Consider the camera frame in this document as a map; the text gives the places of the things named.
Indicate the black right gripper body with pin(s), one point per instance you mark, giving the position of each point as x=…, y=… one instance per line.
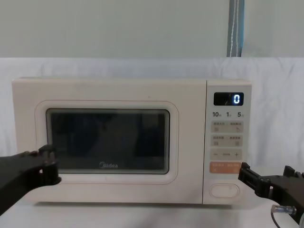
x=289, y=190

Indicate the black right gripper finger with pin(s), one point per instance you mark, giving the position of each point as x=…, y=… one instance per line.
x=291, y=171
x=254, y=181

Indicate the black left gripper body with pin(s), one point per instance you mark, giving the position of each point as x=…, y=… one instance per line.
x=19, y=171

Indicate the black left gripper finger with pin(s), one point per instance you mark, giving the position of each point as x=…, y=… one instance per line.
x=51, y=174
x=48, y=153

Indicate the cream microwave oven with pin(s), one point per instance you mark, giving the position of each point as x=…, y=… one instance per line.
x=114, y=91

